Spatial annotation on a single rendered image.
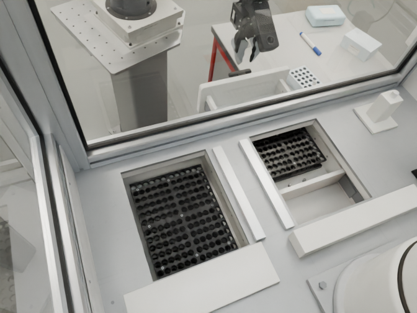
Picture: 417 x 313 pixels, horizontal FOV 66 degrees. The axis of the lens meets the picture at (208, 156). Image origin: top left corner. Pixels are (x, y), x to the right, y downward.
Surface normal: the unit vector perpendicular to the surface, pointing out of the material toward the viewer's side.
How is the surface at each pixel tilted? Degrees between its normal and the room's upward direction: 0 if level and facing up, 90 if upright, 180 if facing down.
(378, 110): 90
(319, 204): 0
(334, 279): 0
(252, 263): 0
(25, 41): 90
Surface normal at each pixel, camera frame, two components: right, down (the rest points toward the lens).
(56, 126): 0.37, 0.80
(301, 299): 0.11, -0.54
